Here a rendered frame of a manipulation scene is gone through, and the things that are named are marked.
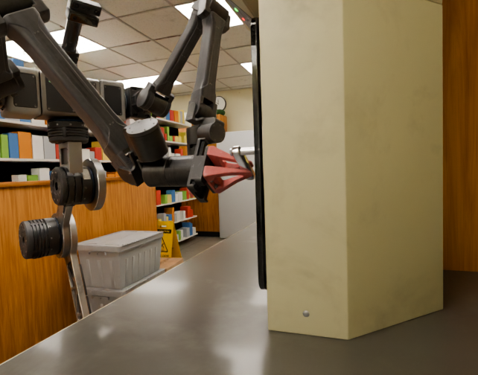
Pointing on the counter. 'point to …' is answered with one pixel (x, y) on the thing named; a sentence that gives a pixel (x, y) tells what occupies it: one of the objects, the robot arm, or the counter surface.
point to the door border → (260, 152)
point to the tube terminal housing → (351, 163)
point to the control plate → (241, 13)
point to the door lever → (243, 158)
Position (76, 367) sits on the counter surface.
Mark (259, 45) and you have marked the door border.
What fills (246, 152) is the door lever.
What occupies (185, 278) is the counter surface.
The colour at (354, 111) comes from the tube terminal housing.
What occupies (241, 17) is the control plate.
